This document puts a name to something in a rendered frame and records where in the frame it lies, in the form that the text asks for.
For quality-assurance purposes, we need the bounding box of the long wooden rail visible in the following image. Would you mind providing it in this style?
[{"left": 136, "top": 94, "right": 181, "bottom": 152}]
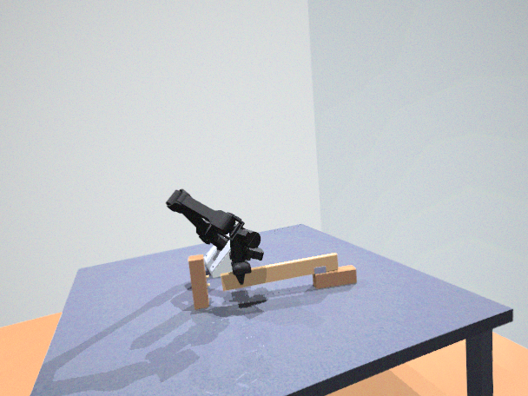
[{"left": 221, "top": 253, "right": 338, "bottom": 291}]

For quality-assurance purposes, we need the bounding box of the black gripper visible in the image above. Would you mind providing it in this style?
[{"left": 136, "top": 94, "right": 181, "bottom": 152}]
[{"left": 229, "top": 244, "right": 252, "bottom": 285}]

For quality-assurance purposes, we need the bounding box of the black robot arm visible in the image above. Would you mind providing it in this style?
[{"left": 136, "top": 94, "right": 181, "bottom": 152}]
[{"left": 166, "top": 189, "right": 264, "bottom": 261}]

